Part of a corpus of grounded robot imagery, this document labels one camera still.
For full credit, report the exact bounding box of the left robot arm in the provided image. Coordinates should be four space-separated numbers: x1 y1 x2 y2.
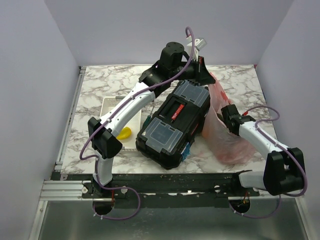
88 38 216 198

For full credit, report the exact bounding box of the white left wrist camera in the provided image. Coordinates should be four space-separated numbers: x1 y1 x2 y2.
185 36 207 61

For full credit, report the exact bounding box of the blue foil wrapper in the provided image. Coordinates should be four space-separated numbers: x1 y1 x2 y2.
181 142 191 162

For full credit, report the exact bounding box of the white perforated plastic basket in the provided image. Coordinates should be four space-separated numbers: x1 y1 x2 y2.
100 96 142 152

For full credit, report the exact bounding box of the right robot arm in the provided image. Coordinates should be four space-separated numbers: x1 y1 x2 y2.
221 104 308 197

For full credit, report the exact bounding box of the pink plastic bag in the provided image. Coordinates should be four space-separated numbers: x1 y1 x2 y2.
201 74 256 165

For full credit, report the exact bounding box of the black mounting base plate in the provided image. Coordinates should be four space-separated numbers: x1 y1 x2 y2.
67 173 270 209

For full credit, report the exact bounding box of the green handled screwdriver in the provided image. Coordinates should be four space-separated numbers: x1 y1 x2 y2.
142 106 155 127

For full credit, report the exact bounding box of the aluminium frame rail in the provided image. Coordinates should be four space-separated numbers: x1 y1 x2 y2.
27 66 87 240

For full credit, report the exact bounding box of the yellow fake fruit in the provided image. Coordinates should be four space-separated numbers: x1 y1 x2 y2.
116 126 132 140

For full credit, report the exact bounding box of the black plastic toolbox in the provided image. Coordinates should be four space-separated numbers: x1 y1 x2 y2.
135 80 211 170

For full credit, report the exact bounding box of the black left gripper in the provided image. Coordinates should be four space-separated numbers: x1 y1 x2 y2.
169 55 215 86

